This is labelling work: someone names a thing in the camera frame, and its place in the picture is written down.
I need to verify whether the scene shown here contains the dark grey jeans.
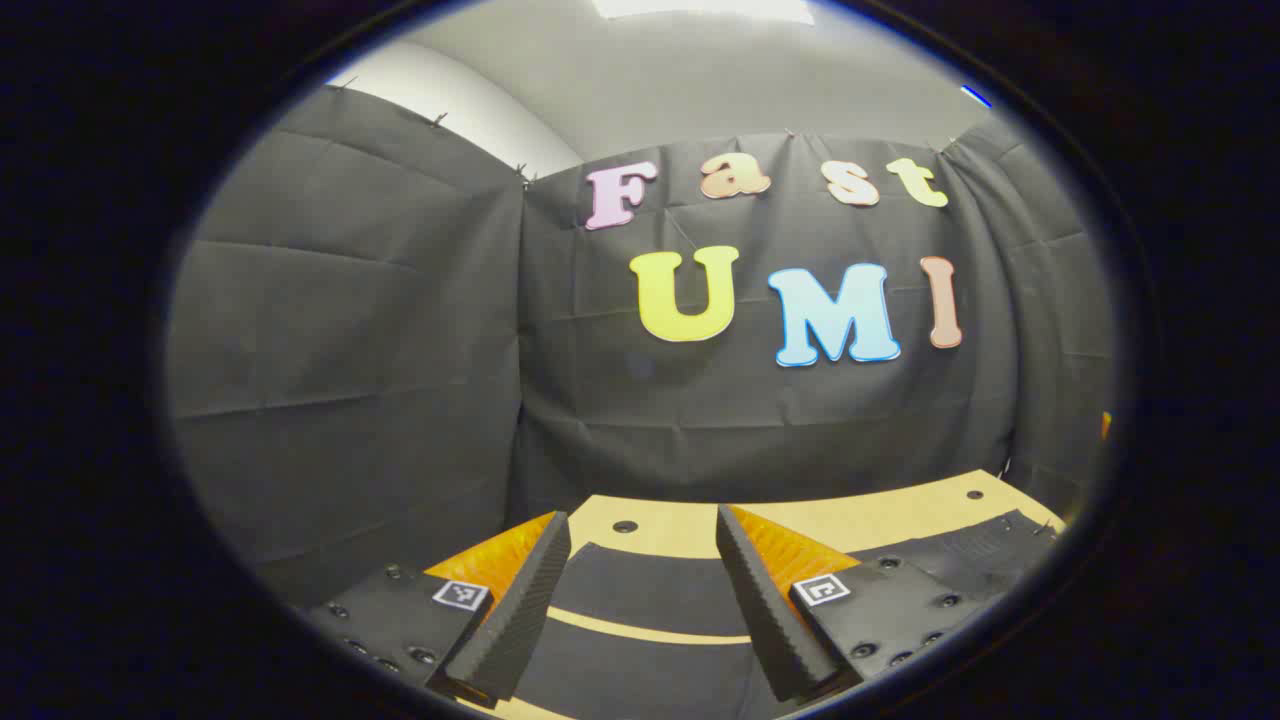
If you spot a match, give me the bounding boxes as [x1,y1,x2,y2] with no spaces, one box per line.
[500,508,1063,720]

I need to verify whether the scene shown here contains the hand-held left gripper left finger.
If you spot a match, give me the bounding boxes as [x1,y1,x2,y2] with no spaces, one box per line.
[298,510,573,711]

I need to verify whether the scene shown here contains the black backdrop cloth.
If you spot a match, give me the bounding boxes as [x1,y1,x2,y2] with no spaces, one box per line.
[165,85,1116,606]

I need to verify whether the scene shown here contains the ceiling light panel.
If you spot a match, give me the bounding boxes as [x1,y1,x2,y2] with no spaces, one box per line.
[590,0,816,26]

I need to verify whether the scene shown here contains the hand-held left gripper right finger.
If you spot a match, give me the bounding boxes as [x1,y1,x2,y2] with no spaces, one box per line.
[715,503,996,706]

